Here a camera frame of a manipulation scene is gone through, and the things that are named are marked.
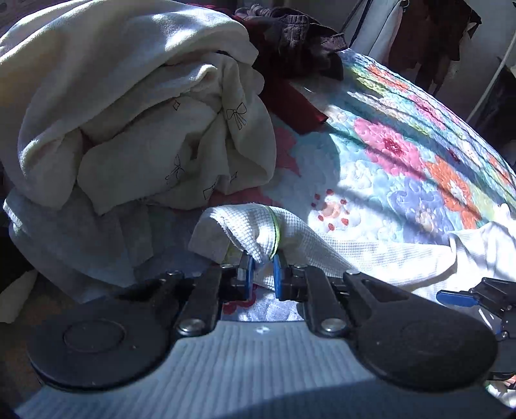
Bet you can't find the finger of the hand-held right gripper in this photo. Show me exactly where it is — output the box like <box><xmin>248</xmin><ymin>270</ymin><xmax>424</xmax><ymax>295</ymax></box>
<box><xmin>436</xmin><ymin>278</ymin><xmax>516</xmax><ymax>319</ymax></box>

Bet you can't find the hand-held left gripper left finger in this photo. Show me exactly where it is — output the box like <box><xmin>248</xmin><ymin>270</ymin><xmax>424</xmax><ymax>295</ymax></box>
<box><xmin>117</xmin><ymin>256</ymin><xmax>255</xmax><ymax>338</ymax></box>

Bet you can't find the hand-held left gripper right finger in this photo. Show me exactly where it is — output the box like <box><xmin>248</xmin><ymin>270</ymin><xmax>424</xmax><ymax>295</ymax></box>
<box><xmin>273</xmin><ymin>257</ymin><xmax>409</xmax><ymax>338</ymax></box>

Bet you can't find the white waffle garment green cartoon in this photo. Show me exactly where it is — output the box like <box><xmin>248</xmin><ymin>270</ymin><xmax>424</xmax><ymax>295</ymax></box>
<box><xmin>189</xmin><ymin>203</ymin><xmax>516</xmax><ymax>301</ymax></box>

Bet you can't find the floral quilted bedspread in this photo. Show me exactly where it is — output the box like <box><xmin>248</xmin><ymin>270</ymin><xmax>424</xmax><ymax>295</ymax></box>
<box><xmin>218</xmin><ymin>50</ymin><xmax>516</xmax><ymax>323</ymax></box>

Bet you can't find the grey white cloth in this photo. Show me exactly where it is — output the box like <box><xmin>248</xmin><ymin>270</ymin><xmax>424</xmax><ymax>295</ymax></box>
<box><xmin>3</xmin><ymin>187</ymin><xmax>210</xmax><ymax>303</ymax></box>

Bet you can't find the dark red cloth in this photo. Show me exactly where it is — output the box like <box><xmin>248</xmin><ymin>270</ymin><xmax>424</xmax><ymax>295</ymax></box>
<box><xmin>234</xmin><ymin>12</ymin><xmax>329</xmax><ymax>135</ymax></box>

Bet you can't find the cream bow print cloth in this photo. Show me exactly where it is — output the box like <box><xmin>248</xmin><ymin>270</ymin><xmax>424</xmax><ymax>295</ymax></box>
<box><xmin>0</xmin><ymin>0</ymin><xmax>277</xmax><ymax>214</ymax></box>

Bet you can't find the dark brown garment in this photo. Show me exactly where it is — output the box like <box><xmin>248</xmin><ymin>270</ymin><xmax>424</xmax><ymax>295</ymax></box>
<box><xmin>236</xmin><ymin>5</ymin><xmax>349</xmax><ymax>79</ymax></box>

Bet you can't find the brown hanging garment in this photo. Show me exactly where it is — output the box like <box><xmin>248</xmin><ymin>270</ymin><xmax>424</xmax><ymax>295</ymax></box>
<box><xmin>399</xmin><ymin>0</ymin><xmax>482</xmax><ymax>95</ymax></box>

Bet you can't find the white hanging garment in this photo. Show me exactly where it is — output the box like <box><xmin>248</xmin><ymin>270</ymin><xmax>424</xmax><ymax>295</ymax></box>
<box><xmin>347</xmin><ymin>0</ymin><xmax>404</xmax><ymax>61</ymax></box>

